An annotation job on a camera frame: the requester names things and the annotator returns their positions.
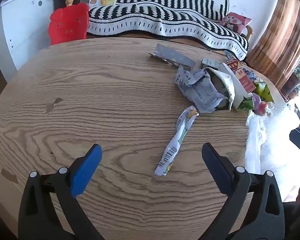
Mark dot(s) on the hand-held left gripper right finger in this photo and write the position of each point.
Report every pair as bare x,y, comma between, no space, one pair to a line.
215,167

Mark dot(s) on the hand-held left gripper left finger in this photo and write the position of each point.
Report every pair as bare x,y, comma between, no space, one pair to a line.
86,170

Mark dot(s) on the wooden sofa frame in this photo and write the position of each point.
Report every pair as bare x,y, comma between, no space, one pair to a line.
249,31

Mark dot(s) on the small grey box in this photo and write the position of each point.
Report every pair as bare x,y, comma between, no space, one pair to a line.
211,63

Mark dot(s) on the red cardboard box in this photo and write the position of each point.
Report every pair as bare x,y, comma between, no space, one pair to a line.
246,82

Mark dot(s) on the white plastic bag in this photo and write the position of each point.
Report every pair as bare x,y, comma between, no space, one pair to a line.
255,140

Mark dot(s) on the black white striped blanket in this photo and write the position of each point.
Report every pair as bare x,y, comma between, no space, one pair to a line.
165,17

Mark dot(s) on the brown curtain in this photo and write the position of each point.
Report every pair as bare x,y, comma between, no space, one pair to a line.
282,37

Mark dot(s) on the pink cartoon cushion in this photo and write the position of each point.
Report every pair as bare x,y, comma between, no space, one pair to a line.
236,21

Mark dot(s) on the long white snack wrapper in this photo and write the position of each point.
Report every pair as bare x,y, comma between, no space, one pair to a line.
175,145

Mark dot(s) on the light green snack wrapper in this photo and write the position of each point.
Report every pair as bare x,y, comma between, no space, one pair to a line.
263,91

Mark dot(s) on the blue white wrapper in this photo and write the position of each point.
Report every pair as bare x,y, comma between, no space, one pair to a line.
250,74

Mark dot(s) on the white cabinet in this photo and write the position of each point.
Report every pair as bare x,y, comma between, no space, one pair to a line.
25,30

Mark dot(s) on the grey packet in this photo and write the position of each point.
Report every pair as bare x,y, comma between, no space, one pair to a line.
202,90

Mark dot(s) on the white paper carton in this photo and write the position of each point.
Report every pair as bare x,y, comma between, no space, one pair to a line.
237,92

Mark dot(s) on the dark green wrapper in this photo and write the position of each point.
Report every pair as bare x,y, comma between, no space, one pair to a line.
247,103

